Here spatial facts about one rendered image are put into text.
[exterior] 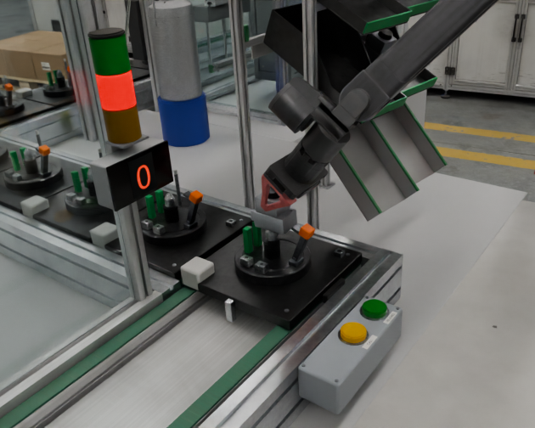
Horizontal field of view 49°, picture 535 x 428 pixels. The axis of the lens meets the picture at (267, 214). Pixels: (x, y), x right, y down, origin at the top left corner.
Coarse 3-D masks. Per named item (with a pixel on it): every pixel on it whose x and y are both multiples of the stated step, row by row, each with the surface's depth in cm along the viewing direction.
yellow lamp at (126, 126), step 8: (136, 104) 86; (104, 112) 85; (112, 112) 84; (120, 112) 84; (128, 112) 85; (136, 112) 86; (104, 120) 86; (112, 120) 85; (120, 120) 85; (128, 120) 85; (136, 120) 86; (112, 128) 85; (120, 128) 85; (128, 128) 86; (136, 128) 86; (112, 136) 86; (120, 136) 86; (128, 136) 86; (136, 136) 87
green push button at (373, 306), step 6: (372, 300) 98; (378, 300) 97; (366, 306) 96; (372, 306) 96; (378, 306) 96; (384, 306) 96; (366, 312) 95; (372, 312) 95; (378, 312) 95; (384, 312) 95
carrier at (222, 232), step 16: (176, 176) 124; (160, 192) 123; (160, 208) 124; (176, 208) 120; (208, 208) 130; (144, 224) 118; (160, 224) 120; (176, 224) 120; (192, 224) 118; (208, 224) 123; (224, 224) 123; (240, 224) 123; (144, 240) 119; (160, 240) 116; (176, 240) 116; (192, 240) 118; (208, 240) 118; (224, 240) 118; (160, 256) 113; (176, 256) 113; (192, 256) 113; (208, 256) 115; (160, 272) 110; (176, 272) 108
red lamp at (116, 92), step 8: (128, 72) 83; (104, 80) 82; (112, 80) 82; (120, 80) 82; (128, 80) 83; (104, 88) 82; (112, 88) 82; (120, 88) 83; (128, 88) 84; (104, 96) 83; (112, 96) 83; (120, 96) 83; (128, 96) 84; (104, 104) 84; (112, 104) 83; (120, 104) 84; (128, 104) 84
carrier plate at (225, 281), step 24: (240, 240) 117; (312, 240) 116; (216, 264) 110; (312, 264) 108; (336, 264) 108; (192, 288) 107; (216, 288) 103; (240, 288) 103; (264, 288) 102; (288, 288) 102; (312, 288) 102; (264, 312) 97; (288, 312) 96
